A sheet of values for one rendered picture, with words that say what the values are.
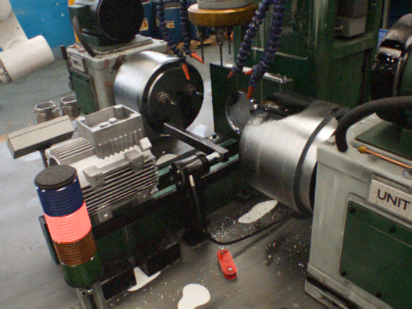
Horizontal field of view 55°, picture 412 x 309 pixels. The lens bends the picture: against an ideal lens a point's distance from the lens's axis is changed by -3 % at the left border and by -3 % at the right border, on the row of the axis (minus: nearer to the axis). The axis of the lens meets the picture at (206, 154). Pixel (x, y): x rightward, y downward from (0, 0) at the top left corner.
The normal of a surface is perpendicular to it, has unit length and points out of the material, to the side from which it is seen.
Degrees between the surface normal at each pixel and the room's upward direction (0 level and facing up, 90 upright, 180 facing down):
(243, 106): 90
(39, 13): 90
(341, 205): 90
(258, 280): 0
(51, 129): 51
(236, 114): 90
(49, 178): 0
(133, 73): 43
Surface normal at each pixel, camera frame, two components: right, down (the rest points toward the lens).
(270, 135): -0.67, -0.22
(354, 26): 0.63, 0.33
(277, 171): -0.77, 0.20
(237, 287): -0.07, -0.88
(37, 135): 0.44, -0.30
